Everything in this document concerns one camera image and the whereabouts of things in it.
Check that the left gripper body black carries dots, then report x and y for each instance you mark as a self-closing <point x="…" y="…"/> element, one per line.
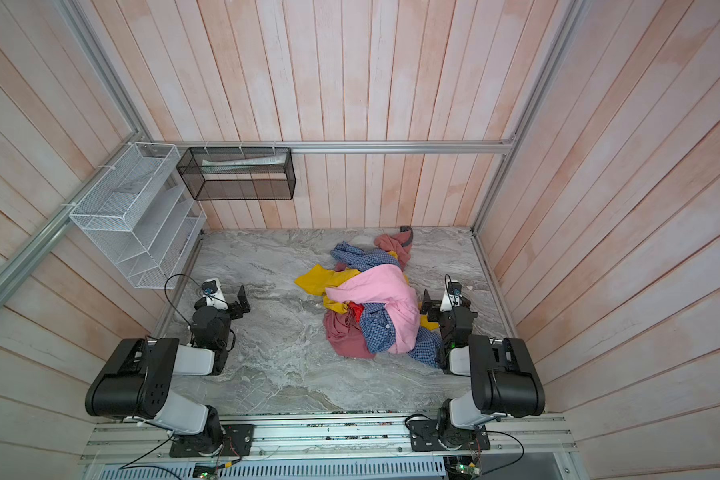
<point x="233" y="306"/>

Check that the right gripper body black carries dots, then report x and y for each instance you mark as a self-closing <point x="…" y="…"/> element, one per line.
<point x="434" y="309"/>

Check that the red cloth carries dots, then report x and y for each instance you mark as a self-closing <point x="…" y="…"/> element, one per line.
<point x="357" y="310"/>

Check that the yellow cloth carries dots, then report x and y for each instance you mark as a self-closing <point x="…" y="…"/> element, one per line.
<point x="321" y="280"/>

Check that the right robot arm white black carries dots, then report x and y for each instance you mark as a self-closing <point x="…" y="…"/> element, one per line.
<point x="502" y="375"/>

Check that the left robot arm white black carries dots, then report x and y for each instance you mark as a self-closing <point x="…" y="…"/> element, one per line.
<point x="135" y="382"/>

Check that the dusty pink cloth grey collar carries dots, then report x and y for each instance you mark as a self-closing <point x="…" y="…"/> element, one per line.
<point x="398" y="245"/>

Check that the maroon cloth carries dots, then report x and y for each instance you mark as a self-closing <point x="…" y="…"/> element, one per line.
<point x="345" y="336"/>

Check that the blue checkered shirt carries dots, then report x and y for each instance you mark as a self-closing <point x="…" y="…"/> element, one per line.
<point x="380" y="335"/>

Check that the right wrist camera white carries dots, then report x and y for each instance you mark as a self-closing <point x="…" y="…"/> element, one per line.
<point x="452" y="296"/>

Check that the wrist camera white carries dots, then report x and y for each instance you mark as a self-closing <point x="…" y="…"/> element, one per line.
<point x="452" y="296"/>
<point x="212" y="295"/>

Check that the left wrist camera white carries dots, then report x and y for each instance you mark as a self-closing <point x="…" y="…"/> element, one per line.
<point x="212" y="295"/>

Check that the black wire mesh basket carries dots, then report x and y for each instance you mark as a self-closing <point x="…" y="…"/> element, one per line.
<point x="238" y="173"/>

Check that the white wire mesh shelf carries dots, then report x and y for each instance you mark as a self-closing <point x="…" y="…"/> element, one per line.
<point x="145" y="225"/>

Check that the aluminium mounting rail base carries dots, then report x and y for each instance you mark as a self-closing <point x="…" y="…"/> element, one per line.
<point x="333" y="446"/>

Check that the aluminium frame bar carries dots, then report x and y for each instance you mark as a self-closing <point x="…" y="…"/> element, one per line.
<point x="365" y="146"/>

